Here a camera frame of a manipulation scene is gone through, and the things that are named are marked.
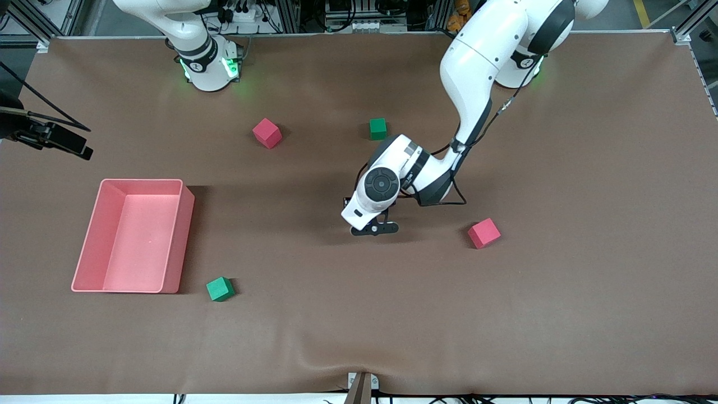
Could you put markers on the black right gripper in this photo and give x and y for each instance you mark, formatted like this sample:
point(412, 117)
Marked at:
point(29, 134)

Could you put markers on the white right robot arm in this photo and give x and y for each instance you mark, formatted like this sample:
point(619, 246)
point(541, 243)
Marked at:
point(207, 73)

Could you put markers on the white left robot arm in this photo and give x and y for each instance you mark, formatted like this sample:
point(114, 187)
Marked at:
point(477, 67)

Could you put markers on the green foam cube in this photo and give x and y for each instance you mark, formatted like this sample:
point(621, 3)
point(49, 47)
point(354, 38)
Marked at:
point(378, 129)
point(220, 289)

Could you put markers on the pink foam cube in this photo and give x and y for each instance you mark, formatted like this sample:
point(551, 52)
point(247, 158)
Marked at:
point(483, 233)
point(267, 133)

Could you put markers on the brown table cloth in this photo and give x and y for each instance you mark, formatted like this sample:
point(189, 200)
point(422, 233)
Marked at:
point(359, 308)

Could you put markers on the pink plastic tray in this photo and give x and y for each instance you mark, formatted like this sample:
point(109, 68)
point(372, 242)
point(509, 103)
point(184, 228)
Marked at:
point(140, 264)

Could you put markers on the orange objects pile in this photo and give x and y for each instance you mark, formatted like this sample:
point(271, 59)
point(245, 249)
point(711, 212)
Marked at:
point(455, 22)

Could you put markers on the white power strip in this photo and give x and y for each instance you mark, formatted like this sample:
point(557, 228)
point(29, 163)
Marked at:
point(247, 15)

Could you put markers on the aluminium frame profile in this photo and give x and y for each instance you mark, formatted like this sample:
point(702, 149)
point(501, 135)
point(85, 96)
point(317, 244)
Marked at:
point(687, 25)
point(33, 22)

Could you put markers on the grey metal bracket post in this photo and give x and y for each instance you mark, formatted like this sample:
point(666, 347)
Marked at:
point(362, 390)

